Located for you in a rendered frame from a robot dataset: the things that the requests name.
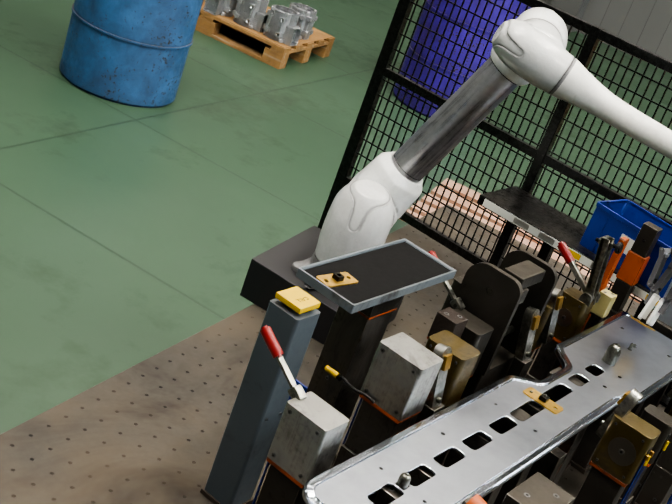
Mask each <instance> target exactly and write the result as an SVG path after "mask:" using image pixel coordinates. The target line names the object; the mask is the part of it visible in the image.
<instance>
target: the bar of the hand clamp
mask: <svg viewBox="0 0 672 504"><path fill-rule="evenodd" d="M595 241H596V242H598V244H599V246H598V249H597V253H596V256H595V259H594V263H593V266H592V269H591V273H590V276H589V279H588V282H587V286H586V289H585V292H584V293H589V294H590V295H591V296H592V297H593V296H594V297H595V298H594V299H593V301H592V302H593V305H595V303H596V299H597V296H598V293H599V290H600V286H601V283H602V280H603V276H604V273H605V270H606V267H607V263H608V260H609V257H610V254H611V250H612V249H613V248H614V251H615V253H616V254H619V253H621V252H622V250H623V247H624V245H623V243H622V242H619V243H617V244H615V242H614V241H615V238H613V237H611V236H609V235H606V236H603V237H600V238H598V237H596V239H595Z"/></svg>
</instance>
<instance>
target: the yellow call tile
mask: <svg viewBox="0 0 672 504"><path fill-rule="evenodd" d="M275 298H277V299H278V300H280V301H281V302H282V303H284V304H285V305H287V306H288V307H289V308H291V309H292V310H294V311H295V312H297V313H298V314H301V313H304V312H307V311H310V310H314V309H317V308H319V307H320V304H321V302H319V301H318V300H316V299H315V298H314V297H312V296H311V295H309V294H308V293H306V292H305V291H303V290H302V289H301V288H299V287H298V286H296V287H292V288H289V289H285V290H282V291H279V292H277V293H276V295H275Z"/></svg>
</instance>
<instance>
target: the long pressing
mask: <svg viewBox="0 0 672 504"><path fill-rule="evenodd" d="M631 317H633V316H632V315H630V314H629V313H627V312H619V313H617V314H615V315H613V316H611V317H609V318H607V319H605V320H603V321H601V322H599V323H597V324H595V325H594V326H592V327H590V328H588V329H586V330H584V331H582V332H580V333H578V334H576V335H574V336H572V337H570V338H568V339H567V340H565V341H563V342H561V343H559V344H557V346H556V348H555V350H554V352H555V355H556V356H557V358H558V360H559V362H560V364H561V366H562V369H561V370H559V371H557V372H555V373H553V374H552V375H550V376H548V377H546V378H545V379H543V380H532V379H528V378H523V377H519V376H514V375H509V376H505V377H503V378H501V379H499V380H497V381H495V382H493V383H492V384H490V385H488V386H486V387H484V388H482V389H480V390H478V391H476V392H474V393H473V394H471V395H469V396H467V397H465V398H463V399H461V400H459V401H457V402H455V403H454V404H452V405H450V406H448V407H446V408H444V409H442V410H440V411H438V412H436V413H434V414H433V415H431V416H429V417H427V418H425V419H423V420H421V421H419V422H417V423H415V424H414V425H412V426H410V427H408V428H406V429H404V430H402V431H400V432H398V433H396V434H395V435H393V436H391V437H389V438H387V439H385V440H383V441H381V442H379V443H377V444H376V445H374V446H372V447H370V448H368V449H366V450H364V451H362V452H360V453H358V454H356V455H355V456H353V457H351V458H349V459H347V460H345V461H343V462H341V463H339V464H337V465H336V466H334V467H332V468H330V469H328V470H326V471H324V472H322V473H320V474H318V475H317V476H315V477H313V478H311V479H309V480H308V481H307V482H306V483H305V485H304V488H303V490H302V497H303V499H304V501H305V503H306V504H374V503H373V502H372V501H370V500H369V499H368V497H369V496H371V495H372V494H374V493H376V492H377V491H379V490H381V489H383V488H384V487H386V486H388V485H390V486H393V487H395V488H396V489H397V490H399V491H400V492H401V493H402V496H400V497H399V498H397V499H395V500H394V501H392V502H390V503H389V504H461V503H462V502H463V501H464V500H465V499H466V498H468V497H469V496H472V497H474V496H475V495H476V494H479V495H480V496H481V497H482V498H483V497H485V496H486V495H488V494H489V493H491V492H492V491H494V490H495V489H496V488H498V487H499V486H501V485H502V484H504V483H505V482H507V481H508V480H510V479H511V478H512V477H514V476H515V475H517V474H518V473H520V472H521V471H523V470H524V469H526V468H527V467H529V466H530V465H531V464H533V463H534V462H536V461H537V460H539V459H540V458H542V457H543V456H545V455H546V454H547V453H549V452H550V451H552V450H553V449H555V448H556V447H558V446H559V445H561V444H562V443H564V442H565V441H566V440H568V439H569V438H571V437H572V436H574V435H575V434H577V433H578V432H580V431H581V430H582V429H584V428H585V427H587V426H588V425H590V424H591V423H593V422H594V421H596V420H597V419H599V418H600V417H601V416H603V415H604V414H606V413H607V412H609V411H610V410H612V409H613V408H615V407H616V406H618V404H617V402H618V401H619V399H620V398H621V397H622V396H623V395H624V394H625V393H626V392H627V391H632V390H634V389H635V388H636V389H637V390H638V391H639V392H640V393H641V394H642V395H643V398H642V399H641V400H640V401H639V402H638V403H637V404H640V403H642V402H643V401H644V400H646V399H647V398H649V397H650V396H651V395H653V394H654V393H656V392H657V391H658V390H660V389H661V388H663V387H664V386H666V385H667V384H668V383H670V382H671V381H672V340H671V339H670V338H668V337H666V336H665V335H663V334H661V333H660V332H658V331H653V330H651V329H649V328H647V327H645V326H643V325H642V324H640V323H638V322H637V321H635V320H634V319H632V318H631ZM620 327H621V328H623V329H621V328H620ZM613 343H618V344H619V345H620V347H621V354H620V356H619V358H618V360H617V362H616V364H615V366H610V365H608V364H606V363H604V362H603V361H602V358H603V356H604V354H605V352H606V350H607V348H608V347H609V346H610V345H611V344H613ZM631 343H633V344H636V345H637V346H636V348H634V347H633V348H632V349H631V350H632V351H630V350H628V349H627V348H628V347H629V346H630V344H631ZM668 356H670V357H668ZM591 366H595V367H597V368H598V369H600V370H601V371H603V373H602V374H600V375H598V376H594V375H592V374H591V373H589V372H588V371H586V369H587V368H589V367H591ZM575 375H579V376H581V377H582V378H584V379H585V380H587V383H585V384H584V385H582V386H577V385H575V384H573V383H572V382H570V381H569V379H570V378H572V377H574V376H575ZM618 376H619V377H621V378H619V377H618ZM558 385H563V386H565V387H566V388H568V389H569V390H570V391H571V393H569V394H567V395H566V396H564V397H562V398H561V399H559V400H558V401H556V402H555V403H556V404H558V405H559V406H561V407H562V408H563V411H562V412H560V413H558V414H553V413H552V412H550V411H549V410H547V409H546V408H545V407H543V406H542V405H540V404H539V403H537V402H536V401H534V400H533V399H531V398H530V397H528V396H527V395H525V394H524V393H523V390H525V389H527V388H529V387H532V388H534V389H535V390H537V391H538V392H540V393H541V394H543V393H544V394H545V393H546V392H548V391H550V390H551V389H553V388H555V387H557V386H558ZM603 386H605V387H607V388H604V387H603ZM529 402H534V403H536V404H538V405H539V406H541V407H542V408H543V410H541V411H539V412H538V413H536V414H535V415H533V416H531V417H530V418H528V419H526V420H525V421H519V420H517V419H516V418H515V417H513V416H512V415H511V413H512V412H514V411H516V410H517V409H519V408H521V407H522V406H524V405H526V404H528V403H529ZM495 404H497V405H495ZM502 418H507V419H509V420H511V421H512V422H513V423H515V424H516V426H515V427H513V428H512V429H510V430H508V431H507V432H505V433H503V434H499V433H497V432H496V431H494V430H493V429H491V428H490V427H489V426H490V425H492V424H493V423H495V422H497V421H499V420H500V419H502ZM533 430H535V431H537V432H534V431H533ZM441 433H444V434H445V435H442V434H441ZM476 433H482V434H484V435H485V436H487V437H488V438H489V439H490V440H491V441H490V442H489V443H487V444H485V445H484V446H482V447H481V448H479V449H477V450H473V449H471V448H469V447H468V446H466V445H465V444H464V443H463V441H464V440H466V439H468V438H470V437H471V436H473V435H475V434H476ZM449 449H454V450H456V451H457V452H459V453H460V454H462V455H463V457H464V458H462V459H461V460H459V461H458V462H456V463H454V464H453V465H451V466H449V467H443V466H441V465H440V464H439V463H437V462H436V461H435V460H434V458H435V457H437V456H439V455H441V454H442V453H444V452H446V451H447V450H449ZM420 466H423V467H425V468H427V469H428V470H430V471H431V472H432V473H433V474H434V476H433V477H431V478H430V479H428V480H426V481H425V482H423V483H422V484H420V485H418V486H412V485H410V484H409V488H407V489H406V490H402V489H401V488H400V487H398V486H397V485H396V484H395V483H396V482H397V481H398V478H399V476H400V474H401V473H403V472H407V473H410V472H412V471H413V470H415V469H417V468H418V467H420ZM379 468H382V469H383V470H380V469H379ZM423 500H424V501H426V503H424V502H423Z"/></svg>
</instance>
